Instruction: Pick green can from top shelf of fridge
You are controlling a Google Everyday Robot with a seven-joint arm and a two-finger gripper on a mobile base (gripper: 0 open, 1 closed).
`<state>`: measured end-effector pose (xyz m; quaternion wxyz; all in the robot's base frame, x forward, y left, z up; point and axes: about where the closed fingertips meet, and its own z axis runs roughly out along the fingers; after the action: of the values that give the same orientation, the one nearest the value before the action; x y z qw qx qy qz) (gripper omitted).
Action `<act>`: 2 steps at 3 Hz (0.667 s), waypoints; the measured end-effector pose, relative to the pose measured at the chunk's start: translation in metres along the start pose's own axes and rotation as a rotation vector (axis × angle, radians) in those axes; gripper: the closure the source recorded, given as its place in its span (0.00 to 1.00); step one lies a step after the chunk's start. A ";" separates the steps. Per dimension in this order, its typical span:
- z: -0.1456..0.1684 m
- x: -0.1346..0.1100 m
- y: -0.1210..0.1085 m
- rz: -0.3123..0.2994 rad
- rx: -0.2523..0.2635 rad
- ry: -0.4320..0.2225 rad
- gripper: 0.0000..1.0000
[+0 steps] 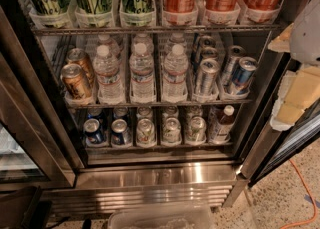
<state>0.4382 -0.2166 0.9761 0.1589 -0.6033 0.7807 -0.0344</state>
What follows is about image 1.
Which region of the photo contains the steel fridge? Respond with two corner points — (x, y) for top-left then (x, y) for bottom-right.
(0, 0), (320, 216)

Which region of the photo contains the gold can front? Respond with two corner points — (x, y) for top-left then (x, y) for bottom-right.
(61, 63), (92, 100)

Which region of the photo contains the silver blue can front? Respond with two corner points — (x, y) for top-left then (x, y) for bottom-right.
(195, 58), (220, 96)

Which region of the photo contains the silver blue can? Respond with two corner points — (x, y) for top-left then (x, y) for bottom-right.
(228, 57), (258, 95)
(195, 58), (220, 96)

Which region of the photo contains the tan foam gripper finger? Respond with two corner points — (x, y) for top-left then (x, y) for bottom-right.
(270, 66), (320, 131)
(268, 24), (293, 53)

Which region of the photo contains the blue pepsi can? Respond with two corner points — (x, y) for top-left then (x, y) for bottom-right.
(83, 118), (105, 144)
(111, 119), (132, 147)

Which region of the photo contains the blue pepsi can left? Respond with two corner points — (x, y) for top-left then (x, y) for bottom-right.
(83, 118), (105, 144)

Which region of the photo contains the water bottle middle front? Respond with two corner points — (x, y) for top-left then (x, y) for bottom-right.
(129, 43), (155, 103)

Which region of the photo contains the water bottle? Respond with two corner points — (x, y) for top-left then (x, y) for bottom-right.
(163, 44), (189, 103)
(129, 43), (155, 103)
(93, 45), (125, 105)

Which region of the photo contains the water bottle left front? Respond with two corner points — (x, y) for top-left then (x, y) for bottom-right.
(93, 45), (125, 105)

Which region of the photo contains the water bottle right front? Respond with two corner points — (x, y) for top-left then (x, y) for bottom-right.
(163, 44), (189, 103)

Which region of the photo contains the white cap juice bottle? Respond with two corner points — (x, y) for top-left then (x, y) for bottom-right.
(209, 105), (235, 143)

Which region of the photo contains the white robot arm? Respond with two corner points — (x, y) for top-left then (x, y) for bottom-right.
(268, 0), (320, 131)

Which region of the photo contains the gold can rear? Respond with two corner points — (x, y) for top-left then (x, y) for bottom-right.
(66, 48), (95, 85)

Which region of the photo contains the silver green can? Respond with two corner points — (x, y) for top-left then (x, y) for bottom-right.
(163, 117), (181, 144)
(186, 116), (206, 142)

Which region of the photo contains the clear plastic bin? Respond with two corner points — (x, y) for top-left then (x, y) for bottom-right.
(108, 203), (215, 229)

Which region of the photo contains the fridge door right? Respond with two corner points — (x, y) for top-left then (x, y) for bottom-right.
(240, 60), (320, 187)

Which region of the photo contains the gold can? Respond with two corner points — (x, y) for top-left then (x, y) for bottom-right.
(61, 63), (92, 100)
(66, 48), (95, 85)

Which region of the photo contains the silver blue can right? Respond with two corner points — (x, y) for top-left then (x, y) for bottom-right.
(228, 57), (258, 95)

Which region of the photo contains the orange power cable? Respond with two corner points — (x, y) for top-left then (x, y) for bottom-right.
(279, 158), (318, 229)

